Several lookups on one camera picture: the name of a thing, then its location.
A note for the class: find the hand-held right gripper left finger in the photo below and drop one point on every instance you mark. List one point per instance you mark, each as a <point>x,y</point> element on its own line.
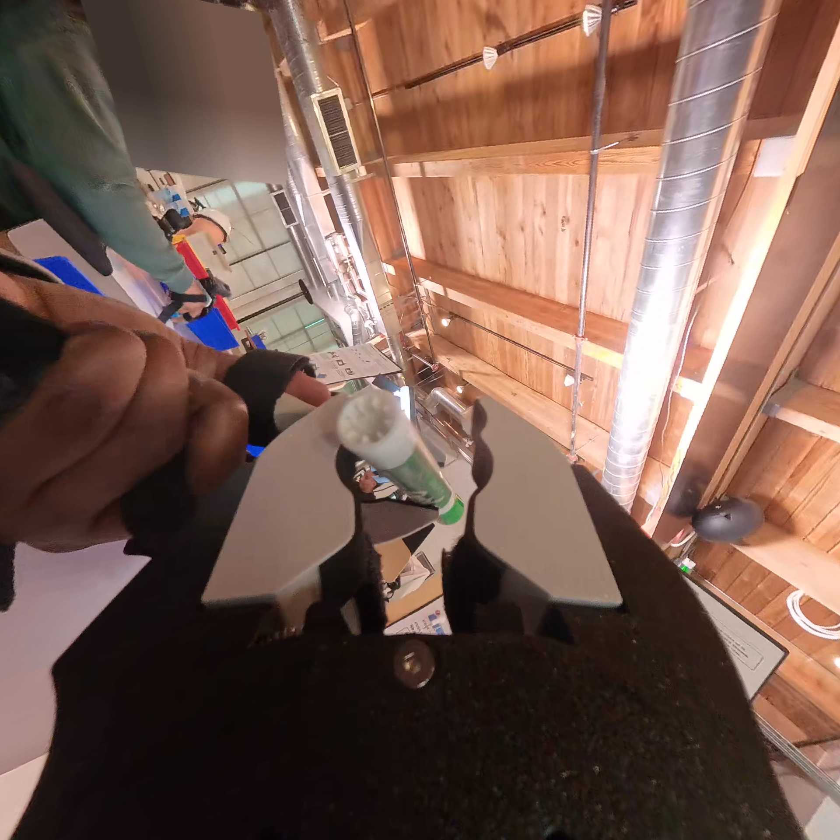
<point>282,525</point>

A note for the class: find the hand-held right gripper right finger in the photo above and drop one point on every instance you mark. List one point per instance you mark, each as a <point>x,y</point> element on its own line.
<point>545,525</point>

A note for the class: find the green marker cap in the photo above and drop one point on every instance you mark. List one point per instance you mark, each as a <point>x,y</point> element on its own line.
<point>453,508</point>

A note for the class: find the green whiteboard marker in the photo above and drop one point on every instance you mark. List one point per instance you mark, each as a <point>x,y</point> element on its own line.
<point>381,431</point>

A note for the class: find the person's left hand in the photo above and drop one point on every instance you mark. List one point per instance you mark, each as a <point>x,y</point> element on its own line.
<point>105,407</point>

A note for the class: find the white hanging sign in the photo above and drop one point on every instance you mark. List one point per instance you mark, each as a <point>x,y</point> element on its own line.
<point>355,365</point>

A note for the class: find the black dome lamp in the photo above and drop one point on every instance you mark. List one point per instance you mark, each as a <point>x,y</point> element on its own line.
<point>729,521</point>

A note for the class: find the ceiling vent grille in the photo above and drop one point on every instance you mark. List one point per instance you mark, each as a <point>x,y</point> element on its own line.
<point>336,131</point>

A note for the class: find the metal conduit pipe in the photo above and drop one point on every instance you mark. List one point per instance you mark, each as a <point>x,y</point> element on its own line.
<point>593,197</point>

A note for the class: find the framed wall sign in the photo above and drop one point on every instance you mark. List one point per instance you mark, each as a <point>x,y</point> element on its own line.
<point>742,637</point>

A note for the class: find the narrow silver ceiling duct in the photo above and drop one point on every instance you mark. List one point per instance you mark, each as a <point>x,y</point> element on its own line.
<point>309,53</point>

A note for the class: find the wide silver ceiling duct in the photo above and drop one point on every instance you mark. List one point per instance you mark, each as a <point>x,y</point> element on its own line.
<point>689,197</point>

